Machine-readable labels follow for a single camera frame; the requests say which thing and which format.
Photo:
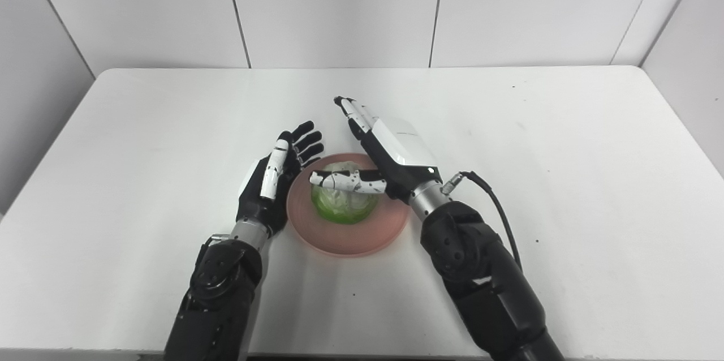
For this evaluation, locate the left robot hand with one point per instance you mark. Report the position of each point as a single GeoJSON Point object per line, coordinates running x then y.
{"type": "Point", "coordinates": [277, 185]}

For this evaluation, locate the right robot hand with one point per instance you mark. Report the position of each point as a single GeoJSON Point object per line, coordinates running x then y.
{"type": "Point", "coordinates": [390, 157]}

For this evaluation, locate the green white cabbage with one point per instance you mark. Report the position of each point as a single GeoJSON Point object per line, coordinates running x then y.
{"type": "Point", "coordinates": [342, 205]}

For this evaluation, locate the pink plate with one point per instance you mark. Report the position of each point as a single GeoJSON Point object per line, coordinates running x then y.
{"type": "Point", "coordinates": [345, 231]}

